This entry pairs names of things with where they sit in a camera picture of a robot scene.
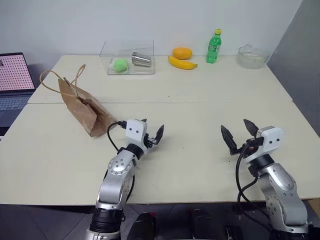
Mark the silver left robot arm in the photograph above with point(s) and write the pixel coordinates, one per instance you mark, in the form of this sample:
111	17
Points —
117	172

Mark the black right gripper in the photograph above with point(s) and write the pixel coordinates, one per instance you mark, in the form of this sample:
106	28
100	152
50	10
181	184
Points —
253	143

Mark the green plastic soda bottle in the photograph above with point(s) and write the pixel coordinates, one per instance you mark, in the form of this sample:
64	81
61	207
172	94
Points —
213	47

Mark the green ball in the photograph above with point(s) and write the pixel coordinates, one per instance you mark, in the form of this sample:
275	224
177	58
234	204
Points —
120	65

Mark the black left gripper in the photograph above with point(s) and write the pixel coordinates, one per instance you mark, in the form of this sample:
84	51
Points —
150	140

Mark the yellow banana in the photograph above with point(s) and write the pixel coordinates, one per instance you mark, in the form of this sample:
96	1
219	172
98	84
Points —
181	64

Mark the stainless steel cup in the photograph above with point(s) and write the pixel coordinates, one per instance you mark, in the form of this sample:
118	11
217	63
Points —
141	59

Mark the laptop with pink screen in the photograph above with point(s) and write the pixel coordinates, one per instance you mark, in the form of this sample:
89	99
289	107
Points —
13	75

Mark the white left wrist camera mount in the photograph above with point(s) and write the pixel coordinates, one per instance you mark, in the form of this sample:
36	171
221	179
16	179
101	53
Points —
135	133

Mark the clear glass bowl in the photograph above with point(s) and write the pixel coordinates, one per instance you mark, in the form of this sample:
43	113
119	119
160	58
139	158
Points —
252	58

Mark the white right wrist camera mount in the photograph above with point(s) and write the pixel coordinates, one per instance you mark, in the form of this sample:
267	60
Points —
271	141

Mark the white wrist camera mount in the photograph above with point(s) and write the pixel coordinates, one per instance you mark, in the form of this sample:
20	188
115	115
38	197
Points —
271	141
135	133

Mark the dark rounded shape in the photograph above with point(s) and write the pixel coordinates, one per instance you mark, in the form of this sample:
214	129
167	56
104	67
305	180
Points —
205	225
142	226

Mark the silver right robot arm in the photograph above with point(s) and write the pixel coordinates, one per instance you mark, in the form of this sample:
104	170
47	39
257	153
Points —
280	185

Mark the orange fruit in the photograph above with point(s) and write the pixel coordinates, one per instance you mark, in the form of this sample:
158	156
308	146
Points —
182	53

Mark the clear plastic box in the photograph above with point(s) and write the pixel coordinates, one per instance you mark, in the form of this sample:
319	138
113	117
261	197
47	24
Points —
147	53

